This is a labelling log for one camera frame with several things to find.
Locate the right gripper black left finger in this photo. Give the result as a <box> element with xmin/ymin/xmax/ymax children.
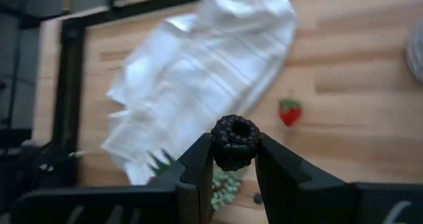
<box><xmin>147</xmin><ymin>133</ymin><xmax>214</xmax><ymax>224</ymax></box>

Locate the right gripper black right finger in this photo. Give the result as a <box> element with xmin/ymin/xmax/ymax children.
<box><xmin>254</xmin><ymin>133</ymin><xmax>356</xmax><ymax>224</ymax></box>

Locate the dark toy blackberry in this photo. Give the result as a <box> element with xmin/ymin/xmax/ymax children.
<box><xmin>210</xmin><ymin>114</ymin><xmax>262</xmax><ymax>172</ymax></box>

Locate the red toy strawberry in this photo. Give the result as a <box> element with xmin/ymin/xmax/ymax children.
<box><xmin>278</xmin><ymin>98</ymin><xmax>303</xmax><ymax>128</ymax></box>

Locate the small spiky succulent pot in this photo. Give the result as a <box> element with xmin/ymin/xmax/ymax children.
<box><xmin>147</xmin><ymin>149</ymin><xmax>248</xmax><ymax>212</ymax></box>

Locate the white checked kitchen towel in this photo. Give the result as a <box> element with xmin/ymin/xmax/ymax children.
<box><xmin>100</xmin><ymin>0</ymin><xmax>298</xmax><ymax>187</ymax></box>

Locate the white triangle-patterned planter with plant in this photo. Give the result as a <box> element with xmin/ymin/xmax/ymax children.
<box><xmin>405</xmin><ymin>25</ymin><xmax>423</xmax><ymax>83</ymax></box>

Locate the black aluminium table frame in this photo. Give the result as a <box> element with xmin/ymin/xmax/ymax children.
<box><xmin>52</xmin><ymin>0</ymin><xmax>239</xmax><ymax>192</ymax></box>

